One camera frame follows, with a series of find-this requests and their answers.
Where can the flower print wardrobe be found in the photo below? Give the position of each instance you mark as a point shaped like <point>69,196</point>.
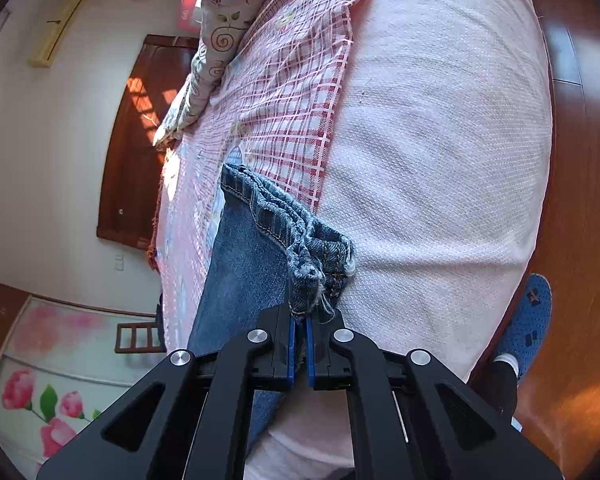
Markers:
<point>45,360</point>

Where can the pale pink mattress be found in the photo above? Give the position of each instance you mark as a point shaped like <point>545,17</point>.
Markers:
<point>429,160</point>

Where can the wooden headboard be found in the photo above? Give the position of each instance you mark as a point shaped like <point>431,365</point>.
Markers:
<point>130,160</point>

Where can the blue slipper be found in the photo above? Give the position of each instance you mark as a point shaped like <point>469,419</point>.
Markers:
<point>529,320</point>

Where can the pink plaid bed sheet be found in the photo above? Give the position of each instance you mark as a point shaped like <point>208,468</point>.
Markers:
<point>290,100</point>

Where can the wall air conditioner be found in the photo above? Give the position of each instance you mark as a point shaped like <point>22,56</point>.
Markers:
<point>55,30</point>

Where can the floral quilt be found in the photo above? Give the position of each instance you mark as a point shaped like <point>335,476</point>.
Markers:
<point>220,25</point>

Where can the blue denim pants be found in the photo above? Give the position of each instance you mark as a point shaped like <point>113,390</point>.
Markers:
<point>245,270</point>

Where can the white wall switch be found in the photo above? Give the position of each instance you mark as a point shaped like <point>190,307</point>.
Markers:
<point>119,263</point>

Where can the wooden chair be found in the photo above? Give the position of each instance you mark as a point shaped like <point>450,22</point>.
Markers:
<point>130,337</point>

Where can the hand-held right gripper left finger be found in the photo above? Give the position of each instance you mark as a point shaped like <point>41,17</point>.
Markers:
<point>292,355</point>

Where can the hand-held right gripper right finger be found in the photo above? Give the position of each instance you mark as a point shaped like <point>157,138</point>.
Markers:
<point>310,355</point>

